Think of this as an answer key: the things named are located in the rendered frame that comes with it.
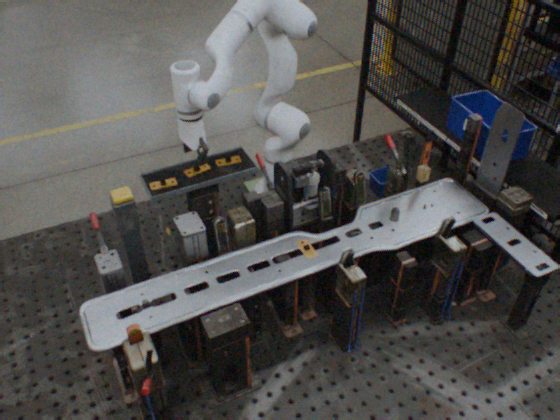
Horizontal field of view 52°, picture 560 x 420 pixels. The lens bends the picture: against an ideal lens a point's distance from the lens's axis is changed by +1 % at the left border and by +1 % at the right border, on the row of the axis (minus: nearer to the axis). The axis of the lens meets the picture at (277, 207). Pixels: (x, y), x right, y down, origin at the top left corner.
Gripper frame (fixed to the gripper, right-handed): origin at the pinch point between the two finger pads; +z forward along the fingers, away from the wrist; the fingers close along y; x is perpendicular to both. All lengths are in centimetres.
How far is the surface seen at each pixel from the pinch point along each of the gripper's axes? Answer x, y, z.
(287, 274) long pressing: 5.3, 43.2, 22.1
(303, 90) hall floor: 194, -184, 122
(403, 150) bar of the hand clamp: 64, 32, 6
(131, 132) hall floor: 54, -209, 122
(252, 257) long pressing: 0.7, 30.8, 22.1
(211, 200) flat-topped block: 1.7, 4.8, 16.6
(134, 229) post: -24.7, -0.3, 19.3
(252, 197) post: 11.1, 16.0, 12.3
